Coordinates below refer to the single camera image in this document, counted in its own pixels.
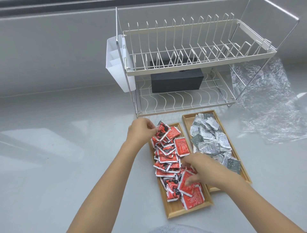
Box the person's right forearm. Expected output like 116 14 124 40
225 174 305 233

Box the person's right hand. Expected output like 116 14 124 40
181 152 241 190

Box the dark window frame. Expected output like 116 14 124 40
0 0 240 18

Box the white plastic cutlery holder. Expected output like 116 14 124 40
106 35 137 93

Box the person's left hand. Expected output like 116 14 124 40
125 117 160 151

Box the wooden tray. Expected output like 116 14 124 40
148 123 214 219
182 110 253 193

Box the white wire dish rack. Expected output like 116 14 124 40
115 0 300 117

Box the pile of grey sachets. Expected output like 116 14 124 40
189 113 241 175

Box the person's left forearm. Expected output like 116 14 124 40
67 140 142 233

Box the black box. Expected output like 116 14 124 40
150 57 204 93

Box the pile of red sachets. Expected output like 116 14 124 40
151 121 206 211

